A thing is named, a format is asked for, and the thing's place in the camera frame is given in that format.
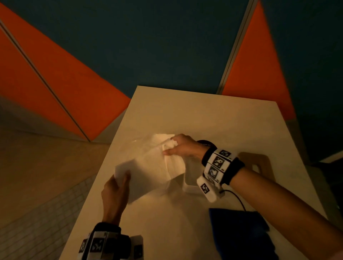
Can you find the white plastic box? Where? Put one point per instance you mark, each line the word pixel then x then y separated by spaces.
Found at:
pixel 191 176

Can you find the blue cleaning cloth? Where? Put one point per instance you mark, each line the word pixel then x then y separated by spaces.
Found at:
pixel 241 235

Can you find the brown wooden lid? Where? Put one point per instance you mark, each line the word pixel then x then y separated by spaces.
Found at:
pixel 265 166

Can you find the black right wristband with markers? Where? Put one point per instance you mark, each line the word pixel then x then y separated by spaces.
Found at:
pixel 222 166

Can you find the black wristband with markers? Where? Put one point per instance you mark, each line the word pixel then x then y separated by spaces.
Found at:
pixel 107 243
pixel 222 166

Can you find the white tissues stack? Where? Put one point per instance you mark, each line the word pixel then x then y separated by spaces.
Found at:
pixel 150 174

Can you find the clear plastic tissue wrapper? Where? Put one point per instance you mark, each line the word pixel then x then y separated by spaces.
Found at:
pixel 144 143

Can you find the person's right hand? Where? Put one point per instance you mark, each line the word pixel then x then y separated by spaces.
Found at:
pixel 187 147

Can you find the black left wristband with markers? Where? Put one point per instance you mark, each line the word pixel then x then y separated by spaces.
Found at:
pixel 107 243

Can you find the person's right forearm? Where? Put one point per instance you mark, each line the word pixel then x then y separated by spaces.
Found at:
pixel 289 209

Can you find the person's left hand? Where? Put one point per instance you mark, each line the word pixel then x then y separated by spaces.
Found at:
pixel 115 198

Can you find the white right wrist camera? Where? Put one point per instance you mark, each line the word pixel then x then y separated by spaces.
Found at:
pixel 209 188

